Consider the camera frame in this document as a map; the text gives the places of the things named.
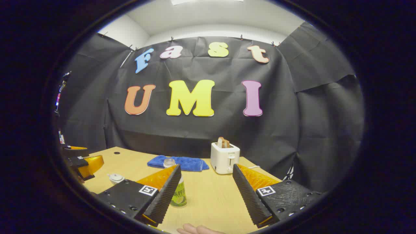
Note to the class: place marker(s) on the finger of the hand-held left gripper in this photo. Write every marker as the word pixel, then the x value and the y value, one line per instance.
pixel 76 152
pixel 74 162

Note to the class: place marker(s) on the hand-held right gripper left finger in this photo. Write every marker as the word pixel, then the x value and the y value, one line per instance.
pixel 130 198

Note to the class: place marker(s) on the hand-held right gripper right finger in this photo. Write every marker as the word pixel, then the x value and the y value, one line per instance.
pixel 286 198

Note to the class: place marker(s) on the white floral teacup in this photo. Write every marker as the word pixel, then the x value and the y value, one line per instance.
pixel 117 181

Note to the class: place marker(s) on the white teacup lid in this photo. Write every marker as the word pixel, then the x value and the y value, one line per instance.
pixel 116 176

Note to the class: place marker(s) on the green label water bottle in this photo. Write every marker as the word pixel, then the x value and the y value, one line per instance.
pixel 179 195

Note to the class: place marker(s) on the computer monitor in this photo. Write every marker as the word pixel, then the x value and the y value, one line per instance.
pixel 58 97

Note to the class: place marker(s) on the blue towel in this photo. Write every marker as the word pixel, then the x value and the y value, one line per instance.
pixel 191 162

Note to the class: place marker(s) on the white toaster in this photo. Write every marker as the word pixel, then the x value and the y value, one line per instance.
pixel 222 159

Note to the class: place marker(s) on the bread slice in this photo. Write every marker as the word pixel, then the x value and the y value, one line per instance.
pixel 223 143

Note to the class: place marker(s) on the ceiling light panel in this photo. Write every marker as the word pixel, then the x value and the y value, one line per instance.
pixel 208 1

